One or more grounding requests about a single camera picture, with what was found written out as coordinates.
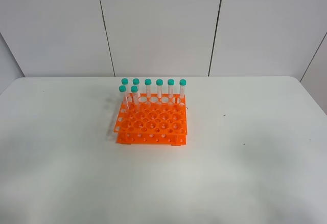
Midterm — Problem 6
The orange test tube rack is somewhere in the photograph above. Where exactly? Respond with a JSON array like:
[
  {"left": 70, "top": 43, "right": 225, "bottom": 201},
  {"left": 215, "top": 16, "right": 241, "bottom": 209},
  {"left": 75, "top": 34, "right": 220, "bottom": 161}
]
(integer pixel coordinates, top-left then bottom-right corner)
[{"left": 113, "top": 93, "right": 188, "bottom": 146}]

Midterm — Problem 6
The clear tube front left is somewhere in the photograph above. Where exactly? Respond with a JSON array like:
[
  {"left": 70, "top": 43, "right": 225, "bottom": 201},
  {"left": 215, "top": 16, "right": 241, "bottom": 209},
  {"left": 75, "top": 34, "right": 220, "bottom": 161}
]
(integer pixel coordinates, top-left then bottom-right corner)
[{"left": 119, "top": 85, "right": 129, "bottom": 111}]

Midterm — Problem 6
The row tube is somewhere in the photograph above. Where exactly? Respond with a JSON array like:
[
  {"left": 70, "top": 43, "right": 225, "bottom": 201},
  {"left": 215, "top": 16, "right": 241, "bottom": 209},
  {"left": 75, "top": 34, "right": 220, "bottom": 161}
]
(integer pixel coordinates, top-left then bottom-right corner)
[
  {"left": 156, "top": 79, "right": 163, "bottom": 99},
  {"left": 132, "top": 78, "right": 139, "bottom": 90},
  {"left": 121, "top": 78, "right": 129, "bottom": 97},
  {"left": 168, "top": 79, "right": 175, "bottom": 99},
  {"left": 179, "top": 79, "right": 186, "bottom": 99},
  {"left": 145, "top": 78, "right": 152, "bottom": 103}
]

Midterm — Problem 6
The teal capped test tube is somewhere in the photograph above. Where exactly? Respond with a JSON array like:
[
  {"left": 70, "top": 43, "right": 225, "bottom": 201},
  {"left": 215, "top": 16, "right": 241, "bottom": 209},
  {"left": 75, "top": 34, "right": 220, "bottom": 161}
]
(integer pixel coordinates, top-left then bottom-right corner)
[{"left": 131, "top": 85, "right": 139, "bottom": 110}]

